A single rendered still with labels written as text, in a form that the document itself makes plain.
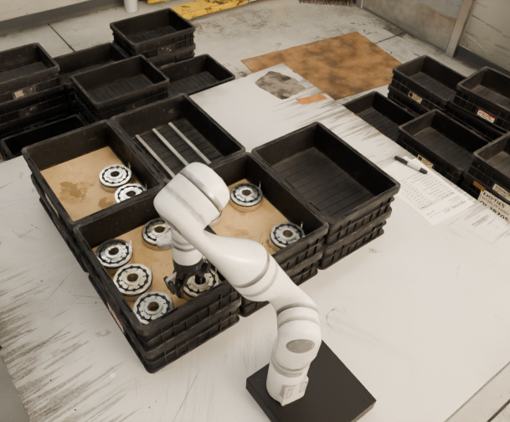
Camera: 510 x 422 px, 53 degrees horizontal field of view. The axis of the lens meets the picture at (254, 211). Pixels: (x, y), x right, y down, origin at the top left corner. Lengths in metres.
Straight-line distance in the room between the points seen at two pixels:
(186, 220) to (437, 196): 1.35
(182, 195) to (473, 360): 1.07
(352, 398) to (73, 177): 1.09
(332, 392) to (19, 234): 1.10
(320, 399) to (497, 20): 3.39
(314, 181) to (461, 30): 2.84
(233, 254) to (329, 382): 0.61
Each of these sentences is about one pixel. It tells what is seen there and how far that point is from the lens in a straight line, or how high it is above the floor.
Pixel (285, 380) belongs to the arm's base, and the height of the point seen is 0.87.
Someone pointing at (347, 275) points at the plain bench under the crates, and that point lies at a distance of 1.66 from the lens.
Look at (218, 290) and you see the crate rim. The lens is 1.30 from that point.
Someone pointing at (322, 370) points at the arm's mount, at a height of 0.75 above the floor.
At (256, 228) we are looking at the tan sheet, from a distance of 1.57.
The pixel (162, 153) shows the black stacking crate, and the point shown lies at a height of 0.83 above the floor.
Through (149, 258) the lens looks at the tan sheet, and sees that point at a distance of 1.50.
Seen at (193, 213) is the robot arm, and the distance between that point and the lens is 0.80.
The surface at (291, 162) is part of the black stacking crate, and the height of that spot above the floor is 0.83.
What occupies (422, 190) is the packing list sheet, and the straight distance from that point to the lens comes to 2.01.
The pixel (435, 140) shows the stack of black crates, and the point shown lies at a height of 0.38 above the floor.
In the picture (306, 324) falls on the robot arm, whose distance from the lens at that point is 1.08.
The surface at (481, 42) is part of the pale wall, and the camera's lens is 4.38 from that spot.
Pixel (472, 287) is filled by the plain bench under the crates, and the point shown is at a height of 0.70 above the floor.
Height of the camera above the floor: 1.99
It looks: 46 degrees down
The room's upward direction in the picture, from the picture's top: 4 degrees clockwise
